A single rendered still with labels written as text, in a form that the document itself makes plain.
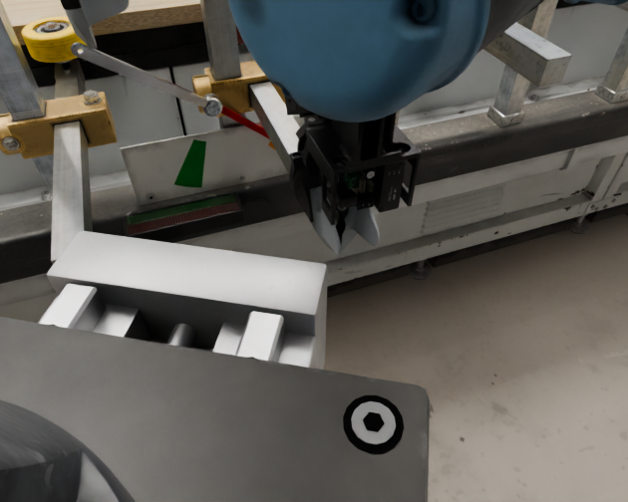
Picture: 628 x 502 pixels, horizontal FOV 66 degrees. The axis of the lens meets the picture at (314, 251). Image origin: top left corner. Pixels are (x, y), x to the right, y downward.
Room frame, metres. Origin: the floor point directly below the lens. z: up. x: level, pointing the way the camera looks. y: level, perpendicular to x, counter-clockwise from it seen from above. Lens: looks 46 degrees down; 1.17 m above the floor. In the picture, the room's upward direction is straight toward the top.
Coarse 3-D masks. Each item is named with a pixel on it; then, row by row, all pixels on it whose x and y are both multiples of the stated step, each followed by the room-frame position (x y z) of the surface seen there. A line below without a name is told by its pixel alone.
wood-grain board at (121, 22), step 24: (24, 0) 0.82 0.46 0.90; (48, 0) 0.82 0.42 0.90; (144, 0) 0.82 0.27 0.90; (168, 0) 0.82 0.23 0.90; (192, 0) 0.82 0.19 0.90; (24, 24) 0.72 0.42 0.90; (96, 24) 0.75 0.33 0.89; (120, 24) 0.76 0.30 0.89; (144, 24) 0.78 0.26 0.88; (168, 24) 0.79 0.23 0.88
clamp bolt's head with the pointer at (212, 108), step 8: (208, 96) 0.60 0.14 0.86; (216, 96) 0.60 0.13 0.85; (208, 104) 0.58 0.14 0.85; (216, 104) 0.58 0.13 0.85; (208, 112) 0.58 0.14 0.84; (216, 112) 0.58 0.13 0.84; (224, 112) 0.60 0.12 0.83; (232, 112) 0.60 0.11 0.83; (240, 120) 0.61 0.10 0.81; (248, 120) 0.61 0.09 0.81; (256, 128) 0.61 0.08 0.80
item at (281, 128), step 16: (240, 48) 0.73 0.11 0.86; (256, 96) 0.59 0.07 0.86; (272, 96) 0.59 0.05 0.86; (256, 112) 0.59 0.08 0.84; (272, 112) 0.54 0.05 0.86; (272, 128) 0.51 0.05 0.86; (288, 128) 0.51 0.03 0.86; (288, 144) 0.47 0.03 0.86; (288, 160) 0.45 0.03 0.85; (336, 224) 0.37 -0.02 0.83
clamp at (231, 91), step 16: (240, 64) 0.66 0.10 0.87; (256, 64) 0.66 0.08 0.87; (192, 80) 0.62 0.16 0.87; (208, 80) 0.61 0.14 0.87; (224, 80) 0.61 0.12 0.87; (240, 80) 0.61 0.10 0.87; (256, 80) 0.62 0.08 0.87; (224, 96) 0.60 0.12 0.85; (240, 96) 0.61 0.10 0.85; (240, 112) 0.61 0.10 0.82
